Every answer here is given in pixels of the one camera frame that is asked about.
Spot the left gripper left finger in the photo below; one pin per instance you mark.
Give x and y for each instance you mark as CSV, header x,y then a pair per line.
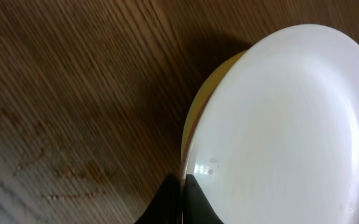
x,y
164,207

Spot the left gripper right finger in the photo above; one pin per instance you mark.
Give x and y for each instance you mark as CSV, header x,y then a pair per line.
x,y
196,208

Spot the yellow plate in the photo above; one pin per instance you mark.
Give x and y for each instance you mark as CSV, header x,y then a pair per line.
x,y
202,97

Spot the white plate with stain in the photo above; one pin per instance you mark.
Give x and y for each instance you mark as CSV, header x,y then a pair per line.
x,y
278,140

